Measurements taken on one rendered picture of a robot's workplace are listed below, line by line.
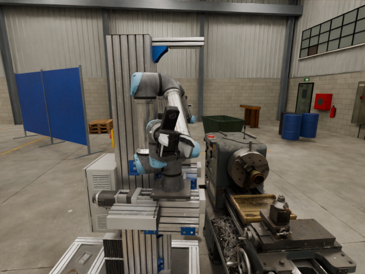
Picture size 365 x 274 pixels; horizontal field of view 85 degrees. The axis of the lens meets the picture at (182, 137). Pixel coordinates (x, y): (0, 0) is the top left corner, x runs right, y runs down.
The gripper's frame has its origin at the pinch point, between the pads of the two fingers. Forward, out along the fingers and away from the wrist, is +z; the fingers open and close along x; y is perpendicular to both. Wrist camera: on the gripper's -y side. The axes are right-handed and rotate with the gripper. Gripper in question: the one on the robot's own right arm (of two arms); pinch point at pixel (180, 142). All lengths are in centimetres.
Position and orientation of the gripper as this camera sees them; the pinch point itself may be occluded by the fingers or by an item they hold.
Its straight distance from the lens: 54.5
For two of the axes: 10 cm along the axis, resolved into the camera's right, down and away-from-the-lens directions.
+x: -9.4, -0.6, -3.4
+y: -1.3, 9.8, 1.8
